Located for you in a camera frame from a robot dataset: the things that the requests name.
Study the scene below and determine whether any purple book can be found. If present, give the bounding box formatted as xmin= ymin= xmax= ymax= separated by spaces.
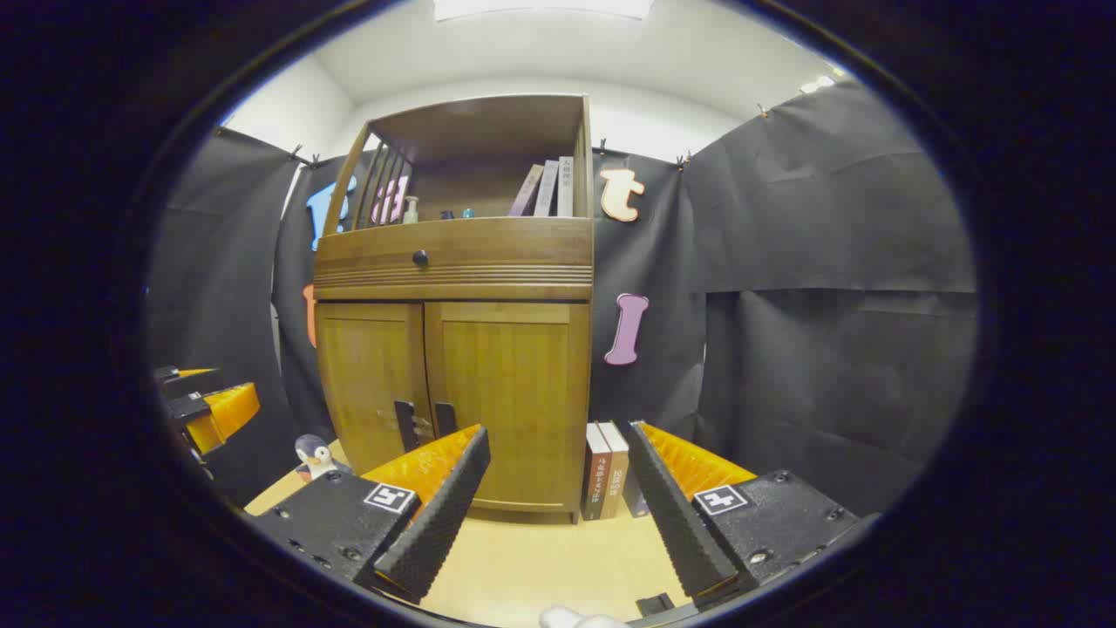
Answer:
xmin=508 ymin=164 xmax=546 ymax=217

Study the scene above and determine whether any wooden double-door shoe cabinet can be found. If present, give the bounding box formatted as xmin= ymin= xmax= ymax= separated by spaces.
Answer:
xmin=312 ymin=93 xmax=595 ymax=524

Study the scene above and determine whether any tan spine book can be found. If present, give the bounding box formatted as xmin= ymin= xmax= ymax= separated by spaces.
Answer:
xmin=597 ymin=421 xmax=630 ymax=520

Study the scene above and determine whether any wooden cabinet drawer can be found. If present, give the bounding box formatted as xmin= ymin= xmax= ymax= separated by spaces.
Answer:
xmin=314 ymin=216 xmax=595 ymax=303

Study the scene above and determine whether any penguin plush toy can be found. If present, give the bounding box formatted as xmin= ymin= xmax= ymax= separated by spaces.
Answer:
xmin=294 ymin=434 xmax=352 ymax=483

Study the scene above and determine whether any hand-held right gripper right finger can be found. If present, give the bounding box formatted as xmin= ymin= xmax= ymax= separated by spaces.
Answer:
xmin=626 ymin=421 xmax=860 ymax=611

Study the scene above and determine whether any black backdrop cloth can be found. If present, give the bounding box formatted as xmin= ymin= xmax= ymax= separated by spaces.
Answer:
xmin=146 ymin=80 xmax=977 ymax=517

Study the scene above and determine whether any grey book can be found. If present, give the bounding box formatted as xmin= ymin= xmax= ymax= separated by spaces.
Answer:
xmin=534 ymin=160 xmax=560 ymax=217

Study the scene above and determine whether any large ceiling light panel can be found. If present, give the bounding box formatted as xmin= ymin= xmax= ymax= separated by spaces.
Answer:
xmin=433 ymin=0 xmax=655 ymax=23

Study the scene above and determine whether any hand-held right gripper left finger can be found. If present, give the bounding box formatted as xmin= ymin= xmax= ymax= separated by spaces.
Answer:
xmin=248 ymin=425 xmax=491 ymax=604

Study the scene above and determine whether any brown spine book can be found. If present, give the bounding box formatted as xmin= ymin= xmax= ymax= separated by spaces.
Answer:
xmin=582 ymin=423 xmax=613 ymax=522

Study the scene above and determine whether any wooden cabinet door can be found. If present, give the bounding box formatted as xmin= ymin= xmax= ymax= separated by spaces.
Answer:
xmin=316 ymin=302 xmax=434 ymax=476
xmin=425 ymin=301 xmax=592 ymax=514

